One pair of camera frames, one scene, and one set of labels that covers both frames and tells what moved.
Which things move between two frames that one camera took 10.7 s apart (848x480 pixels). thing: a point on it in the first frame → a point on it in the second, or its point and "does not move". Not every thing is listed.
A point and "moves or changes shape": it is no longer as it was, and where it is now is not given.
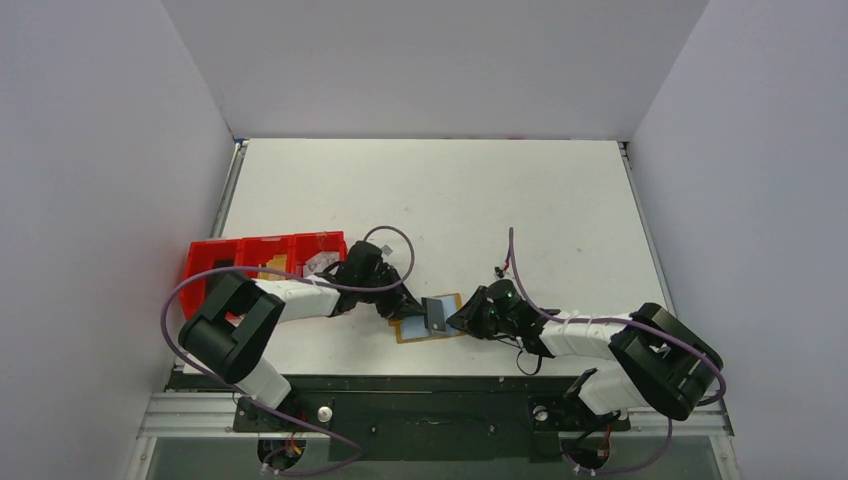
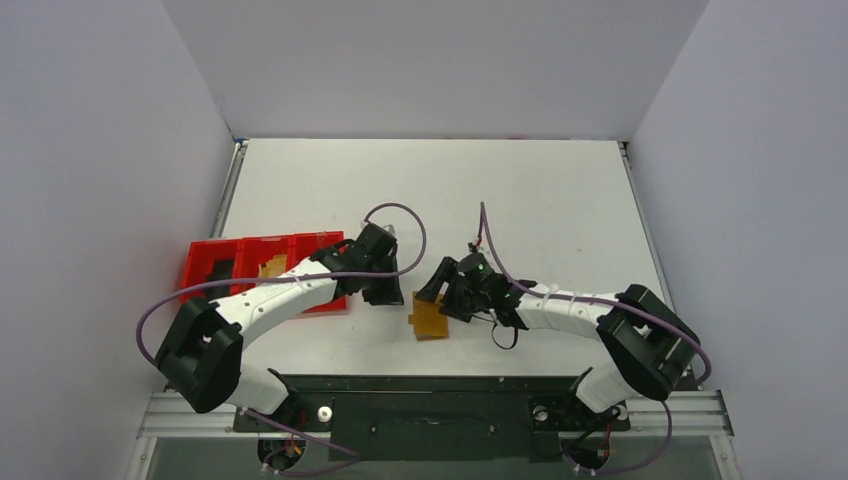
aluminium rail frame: (182, 415) does not move
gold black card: (278, 262) does not move
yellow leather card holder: (415, 328) moves or changes shape
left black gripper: (400, 303) → (389, 296)
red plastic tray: (250, 251) does not move
